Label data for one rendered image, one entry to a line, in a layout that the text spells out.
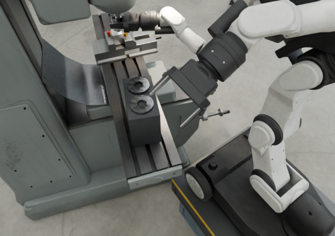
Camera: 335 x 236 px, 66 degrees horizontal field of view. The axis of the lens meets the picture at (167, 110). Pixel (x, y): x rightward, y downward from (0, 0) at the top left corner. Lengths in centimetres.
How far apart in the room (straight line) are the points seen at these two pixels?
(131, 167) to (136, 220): 97
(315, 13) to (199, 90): 28
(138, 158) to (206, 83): 59
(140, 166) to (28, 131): 61
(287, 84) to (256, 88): 186
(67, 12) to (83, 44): 224
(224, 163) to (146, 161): 57
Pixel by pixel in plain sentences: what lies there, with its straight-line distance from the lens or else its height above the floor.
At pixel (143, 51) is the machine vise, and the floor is 98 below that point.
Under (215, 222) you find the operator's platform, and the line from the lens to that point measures 157.
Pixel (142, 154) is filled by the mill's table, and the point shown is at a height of 96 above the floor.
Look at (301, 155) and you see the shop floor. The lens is 243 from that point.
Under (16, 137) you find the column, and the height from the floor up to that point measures 85.
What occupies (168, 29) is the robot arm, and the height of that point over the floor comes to 123.
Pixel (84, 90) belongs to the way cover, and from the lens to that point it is 140.
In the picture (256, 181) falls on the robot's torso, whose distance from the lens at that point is 136.
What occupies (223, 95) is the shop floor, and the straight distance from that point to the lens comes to 261.
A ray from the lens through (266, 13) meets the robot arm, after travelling 58.
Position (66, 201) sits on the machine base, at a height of 15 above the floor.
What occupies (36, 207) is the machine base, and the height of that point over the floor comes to 17.
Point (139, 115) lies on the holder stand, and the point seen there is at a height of 115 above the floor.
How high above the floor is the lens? 190
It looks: 52 degrees down
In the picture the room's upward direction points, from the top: straight up
